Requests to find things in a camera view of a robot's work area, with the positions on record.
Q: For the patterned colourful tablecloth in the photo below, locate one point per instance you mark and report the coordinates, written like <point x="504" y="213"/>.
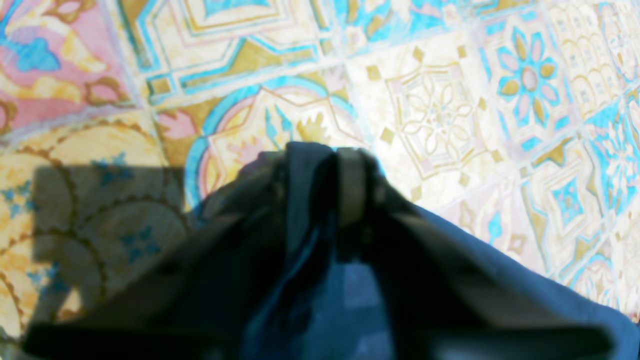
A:
<point x="516" y="120"/>

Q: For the dark navy t-shirt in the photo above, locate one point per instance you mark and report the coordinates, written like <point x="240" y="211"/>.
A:
<point x="325" y="309"/>

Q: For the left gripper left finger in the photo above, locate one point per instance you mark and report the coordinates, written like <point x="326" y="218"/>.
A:
<point x="197" y="301"/>

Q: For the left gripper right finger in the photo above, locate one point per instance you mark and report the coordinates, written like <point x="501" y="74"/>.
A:
<point x="442" y="303"/>

